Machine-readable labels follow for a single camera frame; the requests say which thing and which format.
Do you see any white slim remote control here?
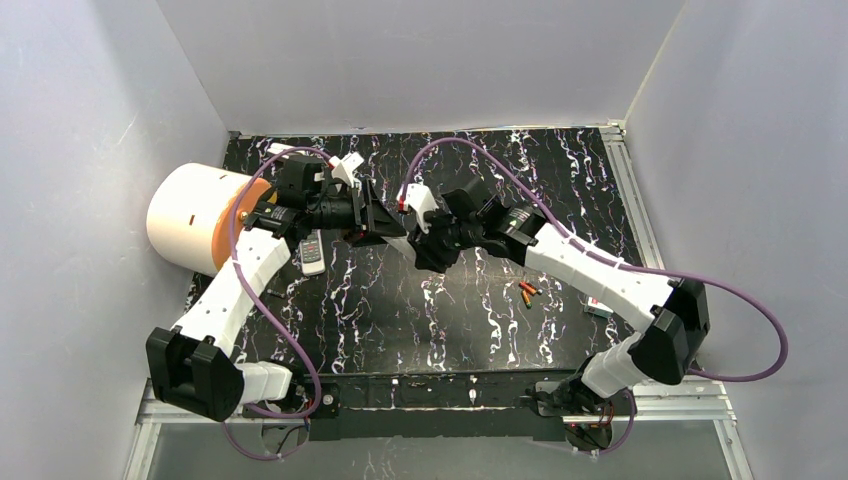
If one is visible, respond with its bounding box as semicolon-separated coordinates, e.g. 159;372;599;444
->
382;236;416;261

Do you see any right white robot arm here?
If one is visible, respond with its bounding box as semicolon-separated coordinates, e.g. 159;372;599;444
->
398;179;709;404

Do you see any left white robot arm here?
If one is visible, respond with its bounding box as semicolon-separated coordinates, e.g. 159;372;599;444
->
145;153;405;421

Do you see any white remote with dark buttons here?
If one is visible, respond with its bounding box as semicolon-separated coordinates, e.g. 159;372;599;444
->
299;230;326;276

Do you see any white flat remote red label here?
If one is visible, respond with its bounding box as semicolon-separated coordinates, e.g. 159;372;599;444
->
584;297;613;318

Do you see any small white clip object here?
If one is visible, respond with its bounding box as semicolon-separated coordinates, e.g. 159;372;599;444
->
266;142;291;156

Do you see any orange battery upper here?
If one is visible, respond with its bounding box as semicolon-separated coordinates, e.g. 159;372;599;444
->
519;282;542;296

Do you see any white drum orange lid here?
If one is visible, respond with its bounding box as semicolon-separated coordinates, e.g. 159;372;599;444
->
146;163;271;277

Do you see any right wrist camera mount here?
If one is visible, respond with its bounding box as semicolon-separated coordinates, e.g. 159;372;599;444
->
397;183;438;234

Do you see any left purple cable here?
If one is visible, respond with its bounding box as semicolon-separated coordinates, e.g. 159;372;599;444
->
221;146;333;462

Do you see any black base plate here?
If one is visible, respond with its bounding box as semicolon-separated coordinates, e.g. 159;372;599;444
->
241;370;634;444

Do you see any aluminium frame rail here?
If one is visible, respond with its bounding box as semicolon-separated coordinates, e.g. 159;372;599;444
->
122;377;753;480

